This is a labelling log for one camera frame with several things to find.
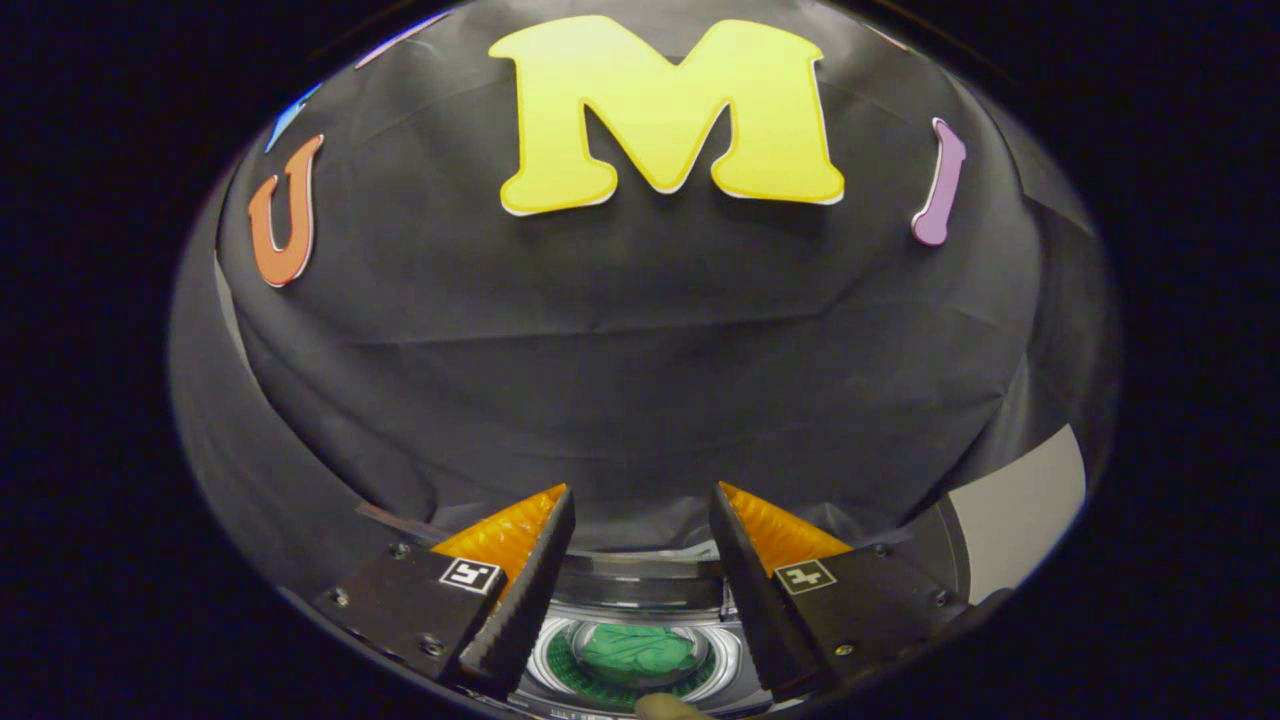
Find dark grey washing machine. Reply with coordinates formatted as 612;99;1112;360
510;548;781;720

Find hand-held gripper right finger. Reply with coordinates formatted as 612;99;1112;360
708;481;976;701

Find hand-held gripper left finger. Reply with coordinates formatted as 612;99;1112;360
315;483;578;699

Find dark grey washing machine lid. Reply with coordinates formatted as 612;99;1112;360
555;548;726;611

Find black backdrop cloth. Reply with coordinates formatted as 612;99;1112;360
168;0;1121;601

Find beige cabinet with dark frame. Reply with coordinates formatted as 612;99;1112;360
905;425;1086;606

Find green shirt clothes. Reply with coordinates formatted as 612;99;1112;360
578;622;698;686

